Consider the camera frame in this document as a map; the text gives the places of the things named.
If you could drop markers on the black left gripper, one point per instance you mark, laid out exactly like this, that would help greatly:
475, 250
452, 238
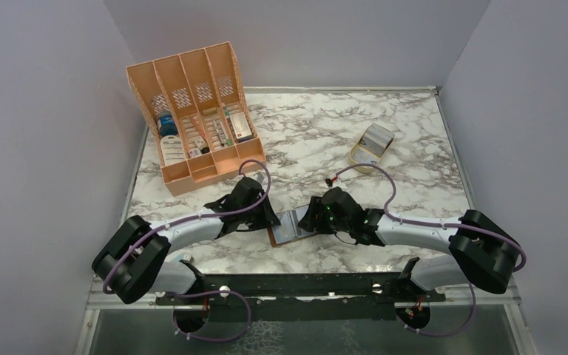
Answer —
268, 217

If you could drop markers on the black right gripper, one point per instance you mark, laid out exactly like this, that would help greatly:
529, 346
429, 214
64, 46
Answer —
309, 222

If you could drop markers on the brown leather card holder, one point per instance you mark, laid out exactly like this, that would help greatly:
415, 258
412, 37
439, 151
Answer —
288, 231

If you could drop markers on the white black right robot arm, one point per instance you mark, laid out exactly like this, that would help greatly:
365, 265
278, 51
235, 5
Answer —
473, 249

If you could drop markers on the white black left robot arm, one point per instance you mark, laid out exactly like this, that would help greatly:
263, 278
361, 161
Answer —
133, 261

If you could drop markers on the white red card box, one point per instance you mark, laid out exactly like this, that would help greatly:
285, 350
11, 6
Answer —
241, 127

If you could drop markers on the beige oval card tray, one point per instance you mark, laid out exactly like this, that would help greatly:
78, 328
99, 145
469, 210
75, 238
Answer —
368, 151

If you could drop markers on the white label packet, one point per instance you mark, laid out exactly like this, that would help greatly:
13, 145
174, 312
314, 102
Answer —
172, 150

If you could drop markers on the orange plastic desk organizer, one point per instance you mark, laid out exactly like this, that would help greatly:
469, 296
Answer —
200, 89

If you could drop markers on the blue round tape roll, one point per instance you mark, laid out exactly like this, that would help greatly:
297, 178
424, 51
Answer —
166, 125

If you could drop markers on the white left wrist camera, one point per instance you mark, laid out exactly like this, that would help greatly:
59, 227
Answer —
260, 178

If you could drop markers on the black metal mounting rail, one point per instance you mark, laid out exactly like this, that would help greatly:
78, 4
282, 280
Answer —
298, 297

